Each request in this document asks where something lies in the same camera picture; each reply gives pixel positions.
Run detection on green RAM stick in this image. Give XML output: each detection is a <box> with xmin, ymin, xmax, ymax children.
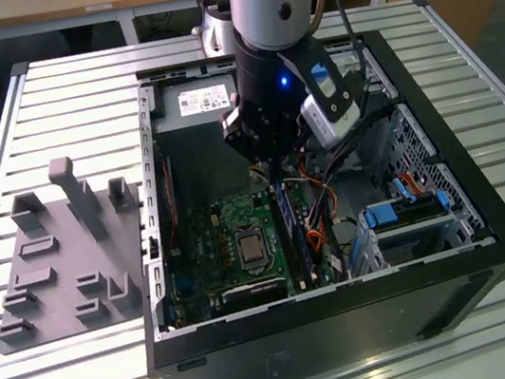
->
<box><xmin>272</xmin><ymin>175</ymin><xmax>314</xmax><ymax>286</ymax></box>

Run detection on black RAM slot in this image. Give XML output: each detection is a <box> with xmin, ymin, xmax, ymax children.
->
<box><xmin>265</xmin><ymin>182</ymin><xmax>305</xmax><ymax>297</ymax></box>
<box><xmin>269</xmin><ymin>181</ymin><xmax>309</xmax><ymax>294</ymax></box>

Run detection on RAM stick with blue label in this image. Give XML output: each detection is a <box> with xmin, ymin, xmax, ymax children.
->
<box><xmin>279</xmin><ymin>176</ymin><xmax>322</xmax><ymax>285</ymax></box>

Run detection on white power supply label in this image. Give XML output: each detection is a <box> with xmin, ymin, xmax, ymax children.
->
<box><xmin>176</xmin><ymin>84</ymin><xmax>235</xmax><ymax>119</ymax></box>

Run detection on grey power supply unit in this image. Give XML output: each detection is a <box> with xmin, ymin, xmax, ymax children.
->
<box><xmin>153</xmin><ymin>73</ymin><xmax>244</xmax><ymax>137</ymax></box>

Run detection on CPU socket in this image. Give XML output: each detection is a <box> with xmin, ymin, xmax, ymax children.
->
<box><xmin>231</xmin><ymin>218</ymin><xmax>277</xmax><ymax>280</ymax></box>

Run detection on green Dell motherboard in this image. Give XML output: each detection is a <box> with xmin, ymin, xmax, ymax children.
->
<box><xmin>152</xmin><ymin>177</ymin><xmax>345</xmax><ymax>329</ymax></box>

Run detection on silver CPU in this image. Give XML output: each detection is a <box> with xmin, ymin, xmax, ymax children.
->
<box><xmin>237</xmin><ymin>234</ymin><xmax>270</xmax><ymax>270</ymax></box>

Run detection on metal socket cover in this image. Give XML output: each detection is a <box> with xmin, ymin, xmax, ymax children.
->
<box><xmin>232</xmin><ymin>223</ymin><xmax>274</xmax><ymax>277</ymax></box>

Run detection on perforated metal disk bay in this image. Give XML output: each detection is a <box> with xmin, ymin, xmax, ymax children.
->
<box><xmin>323</xmin><ymin>91</ymin><xmax>496</xmax><ymax>282</ymax></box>

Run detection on hard disk in blue carrier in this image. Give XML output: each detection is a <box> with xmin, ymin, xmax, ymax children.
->
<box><xmin>359</xmin><ymin>188</ymin><xmax>455</xmax><ymax>237</ymax></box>

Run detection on black graphics card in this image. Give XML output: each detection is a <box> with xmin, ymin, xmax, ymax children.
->
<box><xmin>219</xmin><ymin>275</ymin><xmax>290</xmax><ymax>314</ymax></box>

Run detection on black PC case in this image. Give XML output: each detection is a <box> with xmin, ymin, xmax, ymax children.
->
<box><xmin>99</xmin><ymin>8</ymin><xmax>505</xmax><ymax>379</ymax></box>

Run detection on grey parts rack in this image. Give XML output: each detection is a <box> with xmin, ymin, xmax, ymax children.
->
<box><xmin>0</xmin><ymin>144</ymin><xmax>166</xmax><ymax>358</ymax></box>

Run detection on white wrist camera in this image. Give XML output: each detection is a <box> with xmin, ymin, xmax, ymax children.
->
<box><xmin>296</xmin><ymin>85</ymin><xmax>367</xmax><ymax>154</ymax></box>

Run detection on black camera mount with blue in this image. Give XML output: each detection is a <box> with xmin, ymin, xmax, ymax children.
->
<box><xmin>276</xmin><ymin>37</ymin><xmax>358</xmax><ymax>128</ymax></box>

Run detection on black cable bundle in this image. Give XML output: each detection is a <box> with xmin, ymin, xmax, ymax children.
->
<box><xmin>295</xmin><ymin>134</ymin><xmax>378</xmax><ymax>286</ymax></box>

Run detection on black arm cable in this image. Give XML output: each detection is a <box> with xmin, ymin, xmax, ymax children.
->
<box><xmin>317</xmin><ymin>0</ymin><xmax>373</xmax><ymax>96</ymax></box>

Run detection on red and black twisted wire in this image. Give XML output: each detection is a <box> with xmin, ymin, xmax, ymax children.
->
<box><xmin>158</xmin><ymin>156</ymin><xmax>185</xmax><ymax>254</ymax></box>

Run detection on orange and red wires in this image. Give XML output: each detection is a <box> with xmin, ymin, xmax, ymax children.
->
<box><xmin>304</xmin><ymin>227</ymin><xmax>329</xmax><ymax>255</ymax></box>

